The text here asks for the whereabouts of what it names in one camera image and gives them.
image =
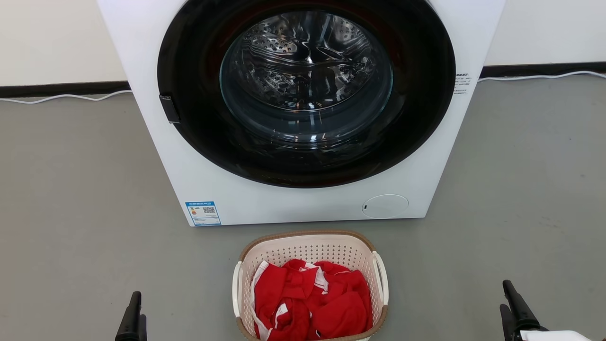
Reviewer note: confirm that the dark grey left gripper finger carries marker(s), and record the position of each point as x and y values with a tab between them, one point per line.
131	322
143	329

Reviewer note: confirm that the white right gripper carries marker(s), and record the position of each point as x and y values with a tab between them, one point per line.
554	336

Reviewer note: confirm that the beige perforated plastic laundry basket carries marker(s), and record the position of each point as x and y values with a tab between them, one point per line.
307	248

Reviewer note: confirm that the blue energy label sticker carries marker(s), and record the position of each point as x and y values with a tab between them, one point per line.
203	213

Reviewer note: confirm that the round white filter cover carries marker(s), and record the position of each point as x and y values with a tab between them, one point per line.
385	206

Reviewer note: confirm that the red and white garment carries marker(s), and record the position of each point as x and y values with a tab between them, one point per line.
341	308

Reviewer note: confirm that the white front-load washing machine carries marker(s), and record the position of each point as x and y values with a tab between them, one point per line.
284	203

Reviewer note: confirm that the small printed text sticker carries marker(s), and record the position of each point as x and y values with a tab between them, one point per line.
462	84

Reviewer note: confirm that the black round glass machine door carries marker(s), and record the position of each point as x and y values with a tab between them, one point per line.
189	71

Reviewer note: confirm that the perforated steel washing drum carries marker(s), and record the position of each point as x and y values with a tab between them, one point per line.
303	61

